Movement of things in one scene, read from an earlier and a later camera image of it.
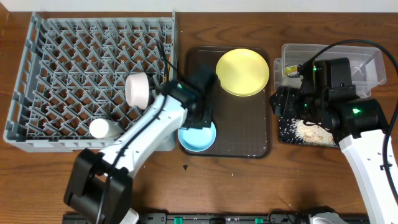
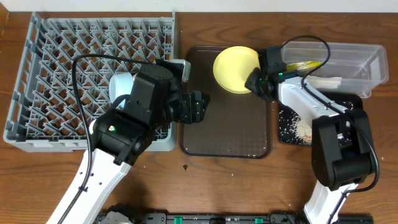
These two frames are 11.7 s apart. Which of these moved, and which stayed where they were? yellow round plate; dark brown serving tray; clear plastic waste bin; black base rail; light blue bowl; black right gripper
Moved: light blue bowl; black right gripper
Stayed: yellow round plate; black base rail; clear plastic waste bin; dark brown serving tray
